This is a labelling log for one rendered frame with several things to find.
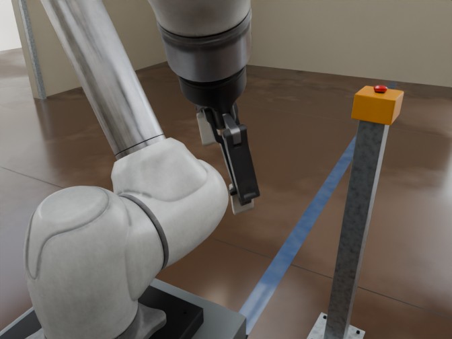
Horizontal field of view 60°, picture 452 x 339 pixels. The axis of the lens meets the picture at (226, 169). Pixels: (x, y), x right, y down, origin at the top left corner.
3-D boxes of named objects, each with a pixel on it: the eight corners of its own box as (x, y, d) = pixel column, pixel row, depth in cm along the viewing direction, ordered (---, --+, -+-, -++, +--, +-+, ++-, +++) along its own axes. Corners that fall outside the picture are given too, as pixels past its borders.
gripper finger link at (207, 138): (197, 116, 56) (196, 113, 57) (204, 146, 62) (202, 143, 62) (216, 109, 57) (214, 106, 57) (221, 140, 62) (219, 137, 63)
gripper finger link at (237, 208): (250, 176, 49) (253, 180, 49) (252, 204, 55) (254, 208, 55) (229, 183, 49) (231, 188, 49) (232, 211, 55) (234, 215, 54)
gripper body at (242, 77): (258, 71, 39) (259, 132, 47) (229, 27, 44) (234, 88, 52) (187, 94, 38) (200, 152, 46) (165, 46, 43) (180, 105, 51)
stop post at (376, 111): (364, 333, 170) (421, 87, 121) (350, 367, 155) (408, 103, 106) (321, 313, 179) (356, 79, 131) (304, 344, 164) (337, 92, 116)
